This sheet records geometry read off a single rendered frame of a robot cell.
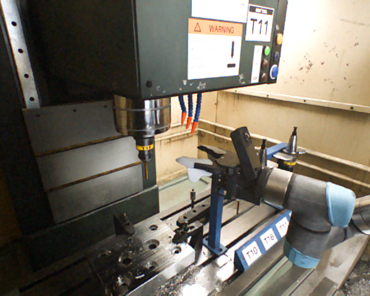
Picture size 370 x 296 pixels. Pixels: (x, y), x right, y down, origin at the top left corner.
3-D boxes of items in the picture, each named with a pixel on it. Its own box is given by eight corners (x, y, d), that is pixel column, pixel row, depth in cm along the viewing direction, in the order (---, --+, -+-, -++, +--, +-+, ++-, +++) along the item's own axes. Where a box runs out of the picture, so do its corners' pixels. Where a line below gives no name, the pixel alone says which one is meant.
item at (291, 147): (288, 147, 103) (290, 132, 100) (298, 150, 100) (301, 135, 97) (283, 150, 100) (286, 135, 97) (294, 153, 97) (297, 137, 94)
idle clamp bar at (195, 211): (220, 210, 115) (221, 198, 112) (182, 237, 98) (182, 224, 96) (212, 205, 118) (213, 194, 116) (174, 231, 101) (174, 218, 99)
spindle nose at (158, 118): (144, 118, 78) (142, 80, 74) (182, 127, 69) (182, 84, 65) (102, 129, 67) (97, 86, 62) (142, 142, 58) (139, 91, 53)
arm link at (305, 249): (337, 258, 53) (353, 219, 48) (301, 277, 48) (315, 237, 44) (306, 234, 59) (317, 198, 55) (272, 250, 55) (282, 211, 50)
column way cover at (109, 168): (146, 190, 131) (140, 96, 112) (52, 227, 104) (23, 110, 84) (142, 187, 135) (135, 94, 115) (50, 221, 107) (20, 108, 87)
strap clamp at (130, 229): (138, 250, 92) (135, 219, 86) (131, 254, 90) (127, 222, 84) (123, 232, 101) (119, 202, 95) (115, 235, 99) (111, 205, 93)
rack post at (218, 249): (227, 250, 92) (234, 183, 80) (218, 257, 88) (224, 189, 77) (209, 236, 99) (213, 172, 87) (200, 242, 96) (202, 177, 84)
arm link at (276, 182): (287, 182, 45) (296, 166, 51) (263, 174, 47) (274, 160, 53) (279, 214, 48) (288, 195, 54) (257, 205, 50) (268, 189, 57)
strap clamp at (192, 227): (202, 246, 93) (204, 215, 88) (176, 264, 86) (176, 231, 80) (197, 242, 96) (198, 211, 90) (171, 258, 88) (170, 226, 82)
